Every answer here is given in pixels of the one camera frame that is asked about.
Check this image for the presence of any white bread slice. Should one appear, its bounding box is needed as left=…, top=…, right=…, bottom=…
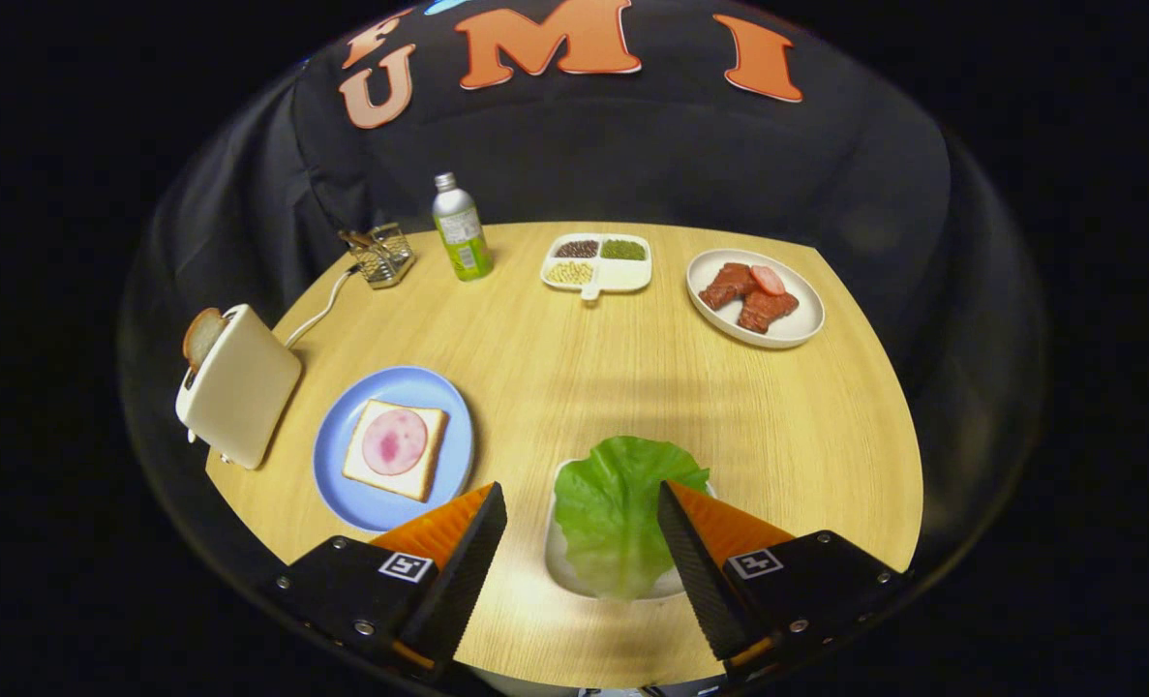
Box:
left=342, top=399, right=449, bottom=502

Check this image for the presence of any red meat piece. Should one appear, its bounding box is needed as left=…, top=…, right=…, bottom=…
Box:
left=698, top=262, right=759, bottom=312
left=737, top=288, right=801, bottom=335

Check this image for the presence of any toasted bread slice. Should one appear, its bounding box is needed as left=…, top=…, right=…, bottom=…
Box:
left=182, top=308, right=228, bottom=374

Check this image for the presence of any black backdrop cloth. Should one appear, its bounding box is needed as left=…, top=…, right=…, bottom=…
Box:
left=119, top=0, right=1049, bottom=582

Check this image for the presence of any white toaster cable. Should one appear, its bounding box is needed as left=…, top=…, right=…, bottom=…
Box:
left=284, top=266, right=357, bottom=349

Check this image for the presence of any blue round plate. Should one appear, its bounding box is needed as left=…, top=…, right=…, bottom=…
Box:
left=313, top=366, right=476, bottom=534

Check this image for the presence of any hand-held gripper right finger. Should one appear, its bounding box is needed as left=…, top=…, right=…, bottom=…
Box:
left=657, top=480, right=916, bottom=680

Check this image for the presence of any white divided dish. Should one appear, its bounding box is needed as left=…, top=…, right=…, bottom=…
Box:
left=540, top=232, right=653, bottom=302

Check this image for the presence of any white rectangular plate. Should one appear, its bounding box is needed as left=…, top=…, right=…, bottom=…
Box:
left=543, top=457, right=720, bottom=603

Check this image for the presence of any white round plate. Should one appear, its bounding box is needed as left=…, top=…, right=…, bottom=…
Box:
left=686, top=249, right=826, bottom=349

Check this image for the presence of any white toaster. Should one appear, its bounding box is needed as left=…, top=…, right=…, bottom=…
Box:
left=175, top=304, right=303, bottom=471

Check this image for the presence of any pink ham slice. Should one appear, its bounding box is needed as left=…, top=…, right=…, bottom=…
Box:
left=362, top=408, right=429, bottom=476

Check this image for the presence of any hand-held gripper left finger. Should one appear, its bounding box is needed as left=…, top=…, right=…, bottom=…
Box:
left=262, top=481, right=509, bottom=684

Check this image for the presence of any silver green label bottle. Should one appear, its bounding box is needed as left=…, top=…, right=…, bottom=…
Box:
left=432, top=172, right=495, bottom=283

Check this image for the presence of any green lettuce leaf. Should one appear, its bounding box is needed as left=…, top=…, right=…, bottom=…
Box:
left=553, top=436, right=711, bottom=601

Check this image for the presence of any wire mesh utensil basket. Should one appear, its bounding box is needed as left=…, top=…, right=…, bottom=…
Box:
left=340, top=223, right=416, bottom=290

